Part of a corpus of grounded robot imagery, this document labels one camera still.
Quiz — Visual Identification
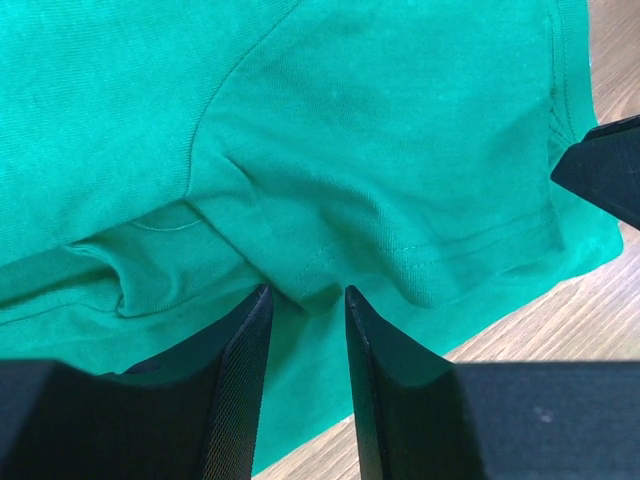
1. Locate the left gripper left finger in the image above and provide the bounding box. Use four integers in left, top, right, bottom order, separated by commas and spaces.
1, 286, 273, 479

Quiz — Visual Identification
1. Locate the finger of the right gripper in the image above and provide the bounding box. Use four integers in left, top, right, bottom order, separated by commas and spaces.
550, 115, 640, 229

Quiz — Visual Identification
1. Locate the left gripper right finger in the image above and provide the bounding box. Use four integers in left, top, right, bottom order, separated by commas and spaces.
345, 287, 639, 480

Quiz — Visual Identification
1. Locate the green t-shirt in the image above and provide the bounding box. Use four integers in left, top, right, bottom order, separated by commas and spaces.
1, 1, 623, 470

